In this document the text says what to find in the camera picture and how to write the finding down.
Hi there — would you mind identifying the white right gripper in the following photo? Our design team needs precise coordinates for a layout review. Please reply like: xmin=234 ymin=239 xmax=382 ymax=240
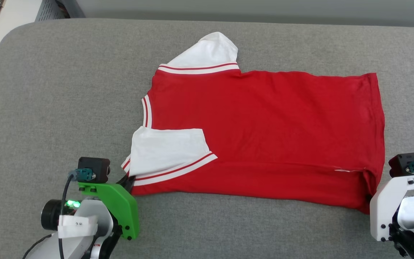
xmin=365 ymin=175 xmax=414 ymax=242

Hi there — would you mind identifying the grey fabric sofa cushion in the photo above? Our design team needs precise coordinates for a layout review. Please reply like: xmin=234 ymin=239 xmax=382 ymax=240
xmin=0 ymin=18 xmax=414 ymax=259

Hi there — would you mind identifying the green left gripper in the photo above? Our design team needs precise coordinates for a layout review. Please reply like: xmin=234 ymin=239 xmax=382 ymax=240
xmin=78 ymin=174 xmax=140 ymax=241

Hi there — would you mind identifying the red and white Bulls jersey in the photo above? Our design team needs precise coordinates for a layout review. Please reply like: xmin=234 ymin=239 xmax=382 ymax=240
xmin=121 ymin=32 xmax=386 ymax=215

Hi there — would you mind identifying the white paper label tape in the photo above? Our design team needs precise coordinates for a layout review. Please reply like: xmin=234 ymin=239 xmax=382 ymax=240
xmin=57 ymin=215 xmax=99 ymax=238

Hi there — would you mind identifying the black left camera cable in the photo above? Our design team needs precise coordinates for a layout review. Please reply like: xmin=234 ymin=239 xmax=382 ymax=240
xmin=58 ymin=169 xmax=96 ymax=259

